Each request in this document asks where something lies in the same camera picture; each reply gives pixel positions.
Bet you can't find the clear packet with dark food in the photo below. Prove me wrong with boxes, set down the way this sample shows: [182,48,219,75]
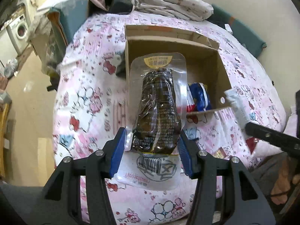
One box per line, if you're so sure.
[112,52,188,192]

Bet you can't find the small red snack packet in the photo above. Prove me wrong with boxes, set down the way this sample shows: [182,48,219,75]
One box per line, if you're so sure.
[214,148,227,159]

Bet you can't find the dark cloth beside box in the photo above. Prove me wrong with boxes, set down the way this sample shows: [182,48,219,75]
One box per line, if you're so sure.
[114,53,127,77]

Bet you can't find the leaning cardboard with crumpled cloth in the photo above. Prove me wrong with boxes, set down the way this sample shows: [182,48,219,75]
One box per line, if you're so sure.
[29,16,62,76]

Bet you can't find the crumpled floral duvet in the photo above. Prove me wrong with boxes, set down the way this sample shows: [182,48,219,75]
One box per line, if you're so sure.
[130,0,215,22]

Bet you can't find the tied plastic bag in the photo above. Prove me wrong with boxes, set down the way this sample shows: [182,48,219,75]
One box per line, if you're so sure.
[3,58,18,79]

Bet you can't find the cardboard box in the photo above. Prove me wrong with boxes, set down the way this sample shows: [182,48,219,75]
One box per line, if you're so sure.
[123,25,233,128]

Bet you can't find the blue snack packet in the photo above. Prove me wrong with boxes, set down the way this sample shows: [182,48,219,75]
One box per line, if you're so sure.
[189,82,213,112]

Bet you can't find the person's grey trousers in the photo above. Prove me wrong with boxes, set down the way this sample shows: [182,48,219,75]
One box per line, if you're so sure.
[0,182,91,225]

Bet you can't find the pink printed bed sheet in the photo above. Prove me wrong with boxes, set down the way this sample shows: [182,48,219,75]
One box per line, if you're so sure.
[53,10,288,225]

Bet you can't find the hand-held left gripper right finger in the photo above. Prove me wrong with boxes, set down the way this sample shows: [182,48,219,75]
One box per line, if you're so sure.
[177,131,277,225]

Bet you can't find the teal padded board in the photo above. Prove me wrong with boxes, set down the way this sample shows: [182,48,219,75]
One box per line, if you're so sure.
[47,0,91,47]

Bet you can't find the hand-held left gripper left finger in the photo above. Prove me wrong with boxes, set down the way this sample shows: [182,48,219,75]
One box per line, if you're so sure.
[43,127,127,225]

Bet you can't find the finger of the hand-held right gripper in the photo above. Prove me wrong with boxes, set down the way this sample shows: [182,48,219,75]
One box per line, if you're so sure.
[245,121,300,157]

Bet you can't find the white washing machine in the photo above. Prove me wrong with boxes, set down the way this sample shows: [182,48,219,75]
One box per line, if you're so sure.
[6,15,30,55]

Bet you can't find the teal cushion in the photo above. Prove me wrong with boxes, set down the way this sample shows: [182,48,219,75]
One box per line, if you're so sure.
[211,4,267,59]

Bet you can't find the yellow wooden stool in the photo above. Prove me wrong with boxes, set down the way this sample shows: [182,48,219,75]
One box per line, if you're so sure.
[0,103,11,179]

